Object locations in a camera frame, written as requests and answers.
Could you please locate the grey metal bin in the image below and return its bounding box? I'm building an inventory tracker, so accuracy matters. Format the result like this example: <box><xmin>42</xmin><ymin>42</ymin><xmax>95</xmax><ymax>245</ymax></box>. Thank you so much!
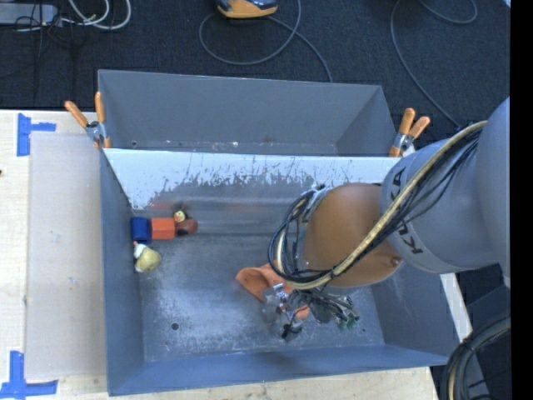
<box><xmin>96</xmin><ymin>68</ymin><xmax>460</xmax><ymax>398</ymax></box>

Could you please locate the pale flat board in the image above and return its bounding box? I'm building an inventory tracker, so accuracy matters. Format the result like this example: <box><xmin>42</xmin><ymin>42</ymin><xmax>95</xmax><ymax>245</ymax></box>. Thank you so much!
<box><xmin>23</xmin><ymin>132</ymin><xmax>107</xmax><ymax>382</ymax></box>

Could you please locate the orange cloth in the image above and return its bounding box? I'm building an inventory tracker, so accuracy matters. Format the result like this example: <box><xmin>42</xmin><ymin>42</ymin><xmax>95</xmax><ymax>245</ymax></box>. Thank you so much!
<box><xmin>234</xmin><ymin>263</ymin><xmax>312</xmax><ymax>319</ymax></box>

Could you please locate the blue toy block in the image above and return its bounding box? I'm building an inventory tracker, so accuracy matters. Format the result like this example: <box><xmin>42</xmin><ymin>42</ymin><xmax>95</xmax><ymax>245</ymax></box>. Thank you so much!
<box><xmin>129</xmin><ymin>216</ymin><xmax>153</xmax><ymax>246</ymax></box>

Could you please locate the yellow and white toy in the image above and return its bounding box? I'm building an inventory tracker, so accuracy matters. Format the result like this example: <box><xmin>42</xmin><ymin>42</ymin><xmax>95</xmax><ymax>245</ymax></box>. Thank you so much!
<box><xmin>132</xmin><ymin>242</ymin><xmax>163</xmax><ymax>275</ymax></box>

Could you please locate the orange toy block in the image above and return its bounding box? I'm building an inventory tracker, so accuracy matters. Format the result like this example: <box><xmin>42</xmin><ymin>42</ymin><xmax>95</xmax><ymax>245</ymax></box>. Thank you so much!
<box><xmin>150</xmin><ymin>217</ymin><xmax>177</xmax><ymax>242</ymax></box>

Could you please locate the brown toy piece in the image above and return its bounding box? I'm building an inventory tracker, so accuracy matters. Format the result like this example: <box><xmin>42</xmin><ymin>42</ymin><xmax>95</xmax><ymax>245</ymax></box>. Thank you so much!
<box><xmin>174</xmin><ymin>217</ymin><xmax>199</xmax><ymax>238</ymax></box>

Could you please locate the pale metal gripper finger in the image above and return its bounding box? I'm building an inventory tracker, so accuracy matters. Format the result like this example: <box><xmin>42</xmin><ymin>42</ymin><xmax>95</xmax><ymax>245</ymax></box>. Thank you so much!
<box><xmin>267</xmin><ymin>319</ymin><xmax>292</xmax><ymax>338</ymax></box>
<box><xmin>261</xmin><ymin>282</ymin><xmax>291</xmax><ymax>323</ymax></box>

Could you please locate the black cylinder on white bracket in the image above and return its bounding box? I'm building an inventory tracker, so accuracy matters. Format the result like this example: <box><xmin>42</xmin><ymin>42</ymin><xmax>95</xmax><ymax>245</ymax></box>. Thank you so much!
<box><xmin>281</xmin><ymin>322</ymin><xmax>304</xmax><ymax>343</ymax></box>

